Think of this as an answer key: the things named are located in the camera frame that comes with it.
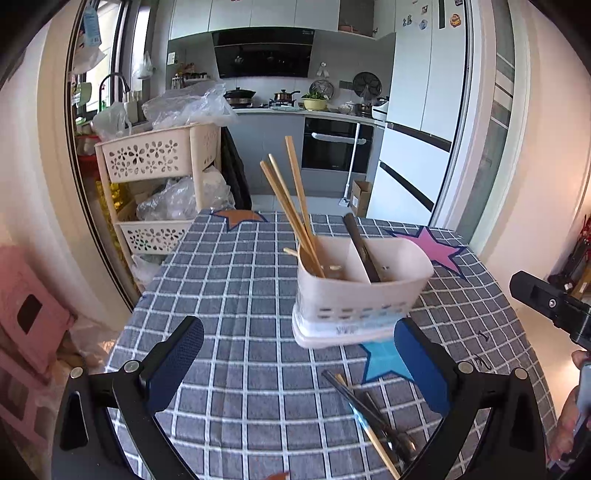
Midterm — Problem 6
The blue patterned chopstick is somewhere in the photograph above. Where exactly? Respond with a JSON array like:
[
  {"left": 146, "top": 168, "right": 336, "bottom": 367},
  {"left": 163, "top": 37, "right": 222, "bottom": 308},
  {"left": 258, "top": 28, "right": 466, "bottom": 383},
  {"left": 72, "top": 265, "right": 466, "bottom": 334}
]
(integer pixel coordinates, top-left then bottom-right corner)
[{"left": 335, "top": 374, "right": 401, "bottom": 480}]

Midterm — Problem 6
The wooden chopstick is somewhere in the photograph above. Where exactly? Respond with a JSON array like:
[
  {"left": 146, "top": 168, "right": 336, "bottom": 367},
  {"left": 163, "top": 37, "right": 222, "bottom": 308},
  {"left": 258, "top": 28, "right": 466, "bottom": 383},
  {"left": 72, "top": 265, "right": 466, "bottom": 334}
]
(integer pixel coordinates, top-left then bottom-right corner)
[
  {"left": 267, "top": 153, "right": 327, "bottom": 278},
  {"left": 284, "top": 136, "right": 318, "bottom": 258},
  {"left": 258, "top": 159, "right": 325, "bottom": 279}
]

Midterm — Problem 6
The person right hand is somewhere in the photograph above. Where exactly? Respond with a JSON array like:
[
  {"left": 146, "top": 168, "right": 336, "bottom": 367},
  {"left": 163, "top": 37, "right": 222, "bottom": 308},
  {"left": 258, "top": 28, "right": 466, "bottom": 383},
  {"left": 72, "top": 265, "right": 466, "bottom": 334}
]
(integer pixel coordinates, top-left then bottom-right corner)
[{"left": 546, "top": 349, "right": 591, "bottom": 467}]

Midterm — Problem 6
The grey checked tablecloth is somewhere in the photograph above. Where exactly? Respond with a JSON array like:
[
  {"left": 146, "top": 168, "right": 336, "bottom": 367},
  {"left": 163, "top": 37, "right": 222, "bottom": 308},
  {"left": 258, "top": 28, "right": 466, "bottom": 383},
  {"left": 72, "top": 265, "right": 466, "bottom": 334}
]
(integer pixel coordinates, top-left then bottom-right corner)
[{"left": 106, "top": 212, "right": 556, "bottom": 479}]

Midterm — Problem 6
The white utensil holder caddy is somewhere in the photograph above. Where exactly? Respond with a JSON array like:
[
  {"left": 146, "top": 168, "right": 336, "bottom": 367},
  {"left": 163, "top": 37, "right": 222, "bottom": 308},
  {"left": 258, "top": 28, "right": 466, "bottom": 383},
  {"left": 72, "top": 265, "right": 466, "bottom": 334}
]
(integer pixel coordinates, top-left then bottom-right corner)
[{"left": 291, "top": 236, "right": 434, "bottom": 349}]

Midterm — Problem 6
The pink plastic stool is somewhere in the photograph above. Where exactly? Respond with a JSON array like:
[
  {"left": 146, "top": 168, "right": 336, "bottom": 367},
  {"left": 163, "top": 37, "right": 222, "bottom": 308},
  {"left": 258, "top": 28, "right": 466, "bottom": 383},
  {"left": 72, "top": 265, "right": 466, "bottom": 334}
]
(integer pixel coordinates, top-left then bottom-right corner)
[{"left": 1, "top": 246, "right": 75, "bottom": 448}]

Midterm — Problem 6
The plastic bag middle shelf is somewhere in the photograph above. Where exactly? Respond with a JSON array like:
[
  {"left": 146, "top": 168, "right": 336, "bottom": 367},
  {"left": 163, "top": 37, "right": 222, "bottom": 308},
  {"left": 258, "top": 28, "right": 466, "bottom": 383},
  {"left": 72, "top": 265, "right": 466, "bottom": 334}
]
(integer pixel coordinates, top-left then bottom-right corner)
[{"left": 136, "top": 166, "right": 235, "bottom": 221}]

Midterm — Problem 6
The chopstick behind caddy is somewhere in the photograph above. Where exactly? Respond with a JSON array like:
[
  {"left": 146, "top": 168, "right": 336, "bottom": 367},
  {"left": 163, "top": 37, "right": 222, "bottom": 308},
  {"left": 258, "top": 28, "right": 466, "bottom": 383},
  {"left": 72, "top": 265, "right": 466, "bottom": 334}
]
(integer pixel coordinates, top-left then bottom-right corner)
[{"left": 283, "top": 247, "right": 298, "bottom": 258}]

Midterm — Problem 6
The beige flower pattern shelf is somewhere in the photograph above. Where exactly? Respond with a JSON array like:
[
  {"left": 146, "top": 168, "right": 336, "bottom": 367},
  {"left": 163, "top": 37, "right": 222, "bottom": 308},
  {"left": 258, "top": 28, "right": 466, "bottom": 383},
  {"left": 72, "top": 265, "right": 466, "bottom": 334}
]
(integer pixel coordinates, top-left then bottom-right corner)
[{"left": 94, "top": 121, "right": 223, "bottom": 259}]

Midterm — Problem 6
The cardboard box on floor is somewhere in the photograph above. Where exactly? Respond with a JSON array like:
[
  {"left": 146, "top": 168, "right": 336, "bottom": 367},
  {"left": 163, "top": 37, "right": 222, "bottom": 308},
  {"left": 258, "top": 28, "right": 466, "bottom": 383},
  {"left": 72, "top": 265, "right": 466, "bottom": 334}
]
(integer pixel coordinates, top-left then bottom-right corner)
[{"left": 349, "top": 180, "right": 372, "bottom": 218}]

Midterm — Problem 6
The white refrigerator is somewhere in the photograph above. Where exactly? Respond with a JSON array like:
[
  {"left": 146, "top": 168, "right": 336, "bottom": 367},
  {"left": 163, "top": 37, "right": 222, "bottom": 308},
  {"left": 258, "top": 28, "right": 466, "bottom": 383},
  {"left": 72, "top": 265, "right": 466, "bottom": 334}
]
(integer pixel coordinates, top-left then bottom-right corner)
[{"left": 367, "top": 1, "right": 468, "bottom": 225}]

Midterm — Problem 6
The black built-in oven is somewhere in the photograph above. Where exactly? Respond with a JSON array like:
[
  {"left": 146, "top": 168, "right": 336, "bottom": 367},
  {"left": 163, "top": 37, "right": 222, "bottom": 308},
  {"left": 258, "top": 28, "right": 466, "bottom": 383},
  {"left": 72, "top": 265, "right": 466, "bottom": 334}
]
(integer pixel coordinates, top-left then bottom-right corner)
[{"left": 301, "top": 117, "right": 374, "bottom": 174}]

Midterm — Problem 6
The clear plastic bag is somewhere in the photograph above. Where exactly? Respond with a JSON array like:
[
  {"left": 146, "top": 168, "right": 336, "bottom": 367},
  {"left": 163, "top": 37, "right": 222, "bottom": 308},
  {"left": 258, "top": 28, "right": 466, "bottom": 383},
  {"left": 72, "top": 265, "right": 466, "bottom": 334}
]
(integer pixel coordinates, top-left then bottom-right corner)
[{"left": 142, "top": 80, "right": 238, "bottom": 130}]

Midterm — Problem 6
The black wok pan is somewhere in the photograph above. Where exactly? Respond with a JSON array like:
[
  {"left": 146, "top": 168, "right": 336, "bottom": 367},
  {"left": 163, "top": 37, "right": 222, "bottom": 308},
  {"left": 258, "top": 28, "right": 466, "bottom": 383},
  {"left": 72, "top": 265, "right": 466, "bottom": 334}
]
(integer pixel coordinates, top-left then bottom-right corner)
[{"left": 223, "top": 87, "right": 256, "bottom": 108}]

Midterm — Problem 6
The yellow green bowl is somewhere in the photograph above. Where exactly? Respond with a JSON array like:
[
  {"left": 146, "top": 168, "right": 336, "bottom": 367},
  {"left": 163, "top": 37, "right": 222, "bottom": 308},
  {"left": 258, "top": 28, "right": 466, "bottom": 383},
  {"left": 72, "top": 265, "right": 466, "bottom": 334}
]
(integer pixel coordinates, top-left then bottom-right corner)
[{"left": 303, "top": 98, "right": 328, "bottom": 112}]

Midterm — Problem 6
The black range hood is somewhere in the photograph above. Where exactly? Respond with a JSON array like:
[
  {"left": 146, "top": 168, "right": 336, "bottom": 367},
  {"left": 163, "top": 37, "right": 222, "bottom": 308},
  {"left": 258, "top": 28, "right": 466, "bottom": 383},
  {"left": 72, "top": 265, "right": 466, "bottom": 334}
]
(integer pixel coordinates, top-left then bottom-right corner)
[{"left": 211, "top": 27, "right": 315, "bottom": 79}]

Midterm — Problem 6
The black handled utensil in caddy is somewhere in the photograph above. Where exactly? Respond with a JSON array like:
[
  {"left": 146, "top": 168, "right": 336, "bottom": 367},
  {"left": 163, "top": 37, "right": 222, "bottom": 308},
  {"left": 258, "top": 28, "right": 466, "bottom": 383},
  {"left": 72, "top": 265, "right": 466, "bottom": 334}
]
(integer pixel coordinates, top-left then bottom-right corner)
[{"left": 342, "top": 213, "right": 382, "bottom": 283}]

